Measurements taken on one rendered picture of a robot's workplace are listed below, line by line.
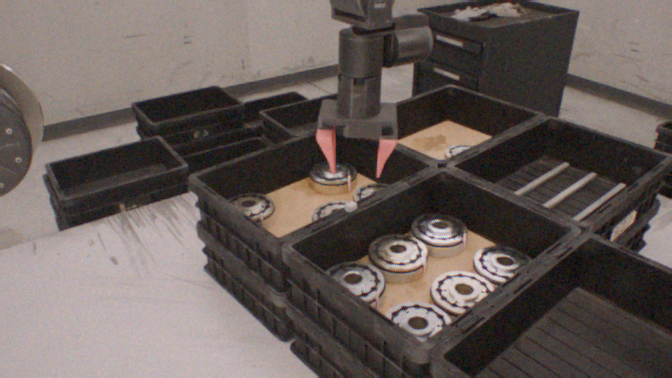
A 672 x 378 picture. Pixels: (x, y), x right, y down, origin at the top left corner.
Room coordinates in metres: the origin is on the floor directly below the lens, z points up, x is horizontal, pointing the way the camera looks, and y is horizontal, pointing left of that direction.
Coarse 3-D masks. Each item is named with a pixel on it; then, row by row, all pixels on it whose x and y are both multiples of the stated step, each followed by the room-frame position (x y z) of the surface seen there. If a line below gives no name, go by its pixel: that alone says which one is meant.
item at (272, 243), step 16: (336, 128) 1.15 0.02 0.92; (288, 144) 1.06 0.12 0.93; (240, 160) 0.98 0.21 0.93; (416, 160) 0.99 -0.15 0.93; (192, 176) 0.91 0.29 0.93; (416, 176) 0.91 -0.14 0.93; (208, 192) 0.85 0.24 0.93; (384, 192) 0.85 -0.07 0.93; (224, 208) 0.81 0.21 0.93; (240, 224) 0.77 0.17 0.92; (256, 224) 0.75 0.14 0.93; (320, 224) 0.75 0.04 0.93; (256, 240) 0.74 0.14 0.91; (272, 240) 0.70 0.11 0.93; (288, 240) 0.71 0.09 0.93
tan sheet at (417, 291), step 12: (468, 240) 0.85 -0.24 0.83; (480, 240) 0.85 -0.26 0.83; (468, 252) 0.81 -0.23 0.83; (432, 264) 0.77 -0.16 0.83; (444, 264) 0.77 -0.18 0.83; (456, 264) 0.77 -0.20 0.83; (468, 264) 0.77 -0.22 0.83; (432, 276) 0.74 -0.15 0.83; (396, 288) 0.71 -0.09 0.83; (408, 288) 0.71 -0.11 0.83; (420, 288) 0.71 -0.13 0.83; (384, 300) 0.68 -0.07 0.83; (396, 300) 0.68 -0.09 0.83; (408, 300) 0.68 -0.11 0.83; (420, 300) 0.68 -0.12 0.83; (384, 312) 0.65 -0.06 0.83
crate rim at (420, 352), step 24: (336, 216) 0.77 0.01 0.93; (552, 216) 0.77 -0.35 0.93; (288, 264) 0.67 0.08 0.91; (312, 264) 0.64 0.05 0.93; (528, 264) 0.64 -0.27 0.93; (336, 288) 0.59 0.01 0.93; (504, 288) 0.59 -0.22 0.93; (360, 312) 0.55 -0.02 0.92; (384, 336) 0.52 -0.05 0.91; (408, 336) 0.50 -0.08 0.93; (432, 336) 0.50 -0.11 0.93
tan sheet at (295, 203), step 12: (360, 180) 1.08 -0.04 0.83; (276, 192) 1.03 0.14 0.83; (288, 192) 1.03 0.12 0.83; (300, 192) 1.03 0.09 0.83; (312, 192) 1.03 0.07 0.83; (348, 192) 1.02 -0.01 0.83; (276, 204) 0.98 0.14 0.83; (288, 204) 0.98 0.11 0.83; (300, 204) 0.98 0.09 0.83; (312, 204) 0.98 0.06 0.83; (276, 216) 0.93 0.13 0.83; (288, 216) 0.93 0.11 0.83; (300, 216) 0.93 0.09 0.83; (276, 228) 0.89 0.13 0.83; (288, 228) 0.89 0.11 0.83
